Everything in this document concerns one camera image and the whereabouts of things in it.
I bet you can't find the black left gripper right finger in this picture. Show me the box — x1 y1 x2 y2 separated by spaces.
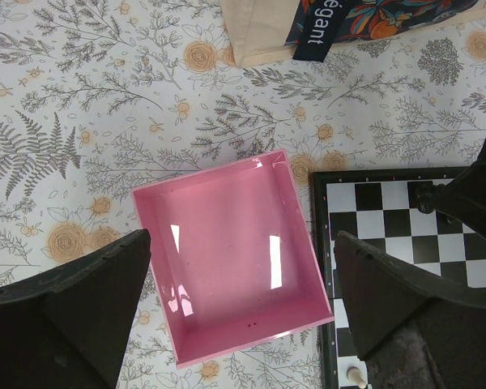
334 232 486 388

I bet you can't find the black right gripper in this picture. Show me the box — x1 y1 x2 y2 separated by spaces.
441 138 486 239

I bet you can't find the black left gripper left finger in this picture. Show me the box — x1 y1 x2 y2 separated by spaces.
0 229 151 388

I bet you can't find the black white chessboard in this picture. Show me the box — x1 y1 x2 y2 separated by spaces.
310 167 486 388

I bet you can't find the pink plastic box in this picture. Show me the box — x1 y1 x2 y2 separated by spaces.
132 150 334 368

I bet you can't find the floral patterned tablecloth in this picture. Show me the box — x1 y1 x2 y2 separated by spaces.
0 0 486 389

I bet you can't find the beige canvas tote bag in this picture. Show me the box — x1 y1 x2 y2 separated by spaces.
220 0 486 68

